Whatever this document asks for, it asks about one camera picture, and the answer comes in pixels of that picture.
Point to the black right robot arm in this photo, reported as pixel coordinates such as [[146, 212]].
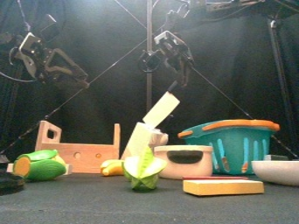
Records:
[[240, 5]]

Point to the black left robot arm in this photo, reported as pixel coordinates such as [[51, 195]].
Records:
[[23, 17]]

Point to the white knife holder block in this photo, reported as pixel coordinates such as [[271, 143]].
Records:
[[138, 140]]

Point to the black tripod leg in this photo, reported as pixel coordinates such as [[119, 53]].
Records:
[[282, 87]]

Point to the teal basket orange rim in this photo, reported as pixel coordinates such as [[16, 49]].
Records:
[[238, 145]]

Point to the wooden toy crate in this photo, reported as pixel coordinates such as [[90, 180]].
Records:
[[78, 157]]

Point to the green yellow toy corn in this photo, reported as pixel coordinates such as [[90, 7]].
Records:
[[43, 169]]

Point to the yellow toy banana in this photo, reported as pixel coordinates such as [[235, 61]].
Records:
[[112, 169]]

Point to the thin red flat piece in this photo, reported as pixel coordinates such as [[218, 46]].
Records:
[[214, 177]]

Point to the small grey block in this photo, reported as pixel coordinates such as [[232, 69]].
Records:
[[276, 157]]

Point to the black round object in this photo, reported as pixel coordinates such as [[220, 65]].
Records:
[[9, 182]]

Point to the yellow rectangular block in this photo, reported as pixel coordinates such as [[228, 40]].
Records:
[[222, 187]]

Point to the white bowl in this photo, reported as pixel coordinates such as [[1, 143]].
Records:
[[278, 172]]

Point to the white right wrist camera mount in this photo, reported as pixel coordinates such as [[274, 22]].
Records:
[[163, 36]]

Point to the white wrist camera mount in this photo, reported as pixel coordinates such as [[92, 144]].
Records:
[[163, 36], [28, 42]]

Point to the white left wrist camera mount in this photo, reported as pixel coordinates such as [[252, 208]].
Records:
[[28, 42]]

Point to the vertical metal frame pole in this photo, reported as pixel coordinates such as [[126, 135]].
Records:
[[148, 87]]

